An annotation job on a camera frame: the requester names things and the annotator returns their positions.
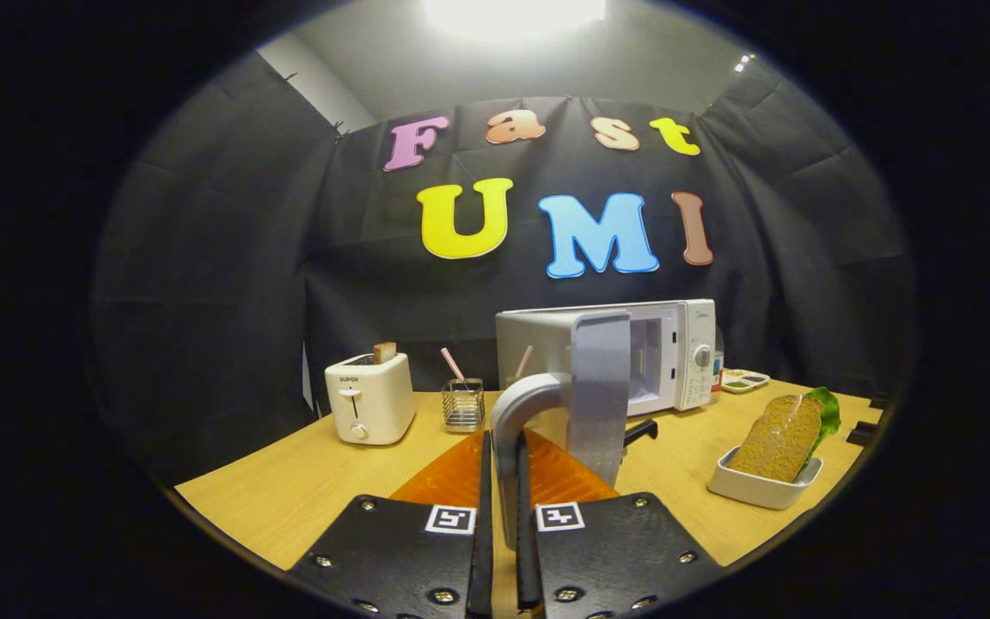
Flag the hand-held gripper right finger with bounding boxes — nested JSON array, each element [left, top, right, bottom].
[[514, 428, 724, 619]]

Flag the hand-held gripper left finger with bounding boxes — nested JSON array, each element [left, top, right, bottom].
[[289, 430, 496, 619]]

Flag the white microwave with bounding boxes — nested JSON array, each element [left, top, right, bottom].
[[491, 298, 718, 551]]

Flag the brown bread lettuce sandwich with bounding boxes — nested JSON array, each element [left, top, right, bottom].
[[729, 387, 841, 483]]

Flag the white toaster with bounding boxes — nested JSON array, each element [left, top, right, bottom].
[[324, 352, 416, 446]]

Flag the white rectangular dish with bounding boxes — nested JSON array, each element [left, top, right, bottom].
[[707, 445, 824, 511]]

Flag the white divided dish with beans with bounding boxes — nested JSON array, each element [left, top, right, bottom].
[[720, 368, 771, 395]]

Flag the black blocks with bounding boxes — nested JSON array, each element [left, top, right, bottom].
[[846, 393, 891, 446]]

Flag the black backdrop cloth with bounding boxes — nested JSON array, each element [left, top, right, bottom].
[[89, 52, 917, 487]]

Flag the large ceiling light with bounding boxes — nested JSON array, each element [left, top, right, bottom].
[[422, 0, 609, 42]]

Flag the metal wire holder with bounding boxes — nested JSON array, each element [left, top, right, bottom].
[[441, 378, 486, 432]]

